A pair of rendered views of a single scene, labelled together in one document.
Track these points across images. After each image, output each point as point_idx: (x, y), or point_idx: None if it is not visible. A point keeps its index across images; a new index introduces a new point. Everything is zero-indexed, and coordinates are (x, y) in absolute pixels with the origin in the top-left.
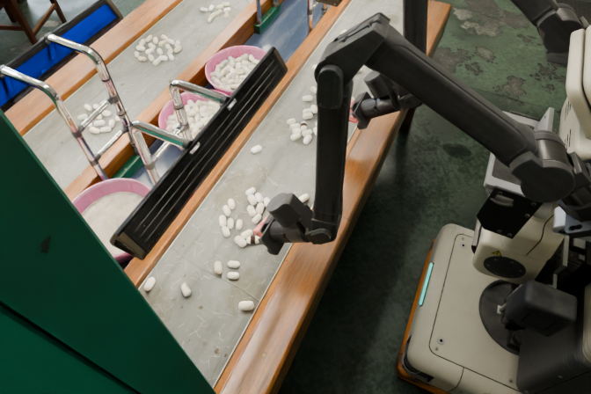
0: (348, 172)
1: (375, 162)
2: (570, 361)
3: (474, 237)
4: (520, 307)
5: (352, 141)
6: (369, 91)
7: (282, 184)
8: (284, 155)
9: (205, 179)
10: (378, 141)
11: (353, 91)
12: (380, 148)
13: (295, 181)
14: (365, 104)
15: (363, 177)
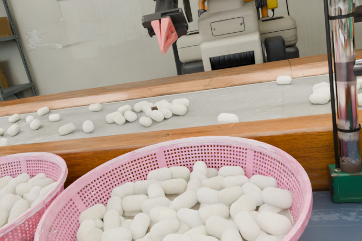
0: (225, 72)
1: (200, 72)
2: (297, 56)
3: (243, 63)
4: (284, 49)
5: (171, 89)
6: (73, 110)
7: (274, 97)
8: (219, 110)
9: (360, 115)
10: (168, 78)
11: (71, 115)
12: (178, 75)
13: (261, 94)
14: (166, 7)
15: (225, 69)
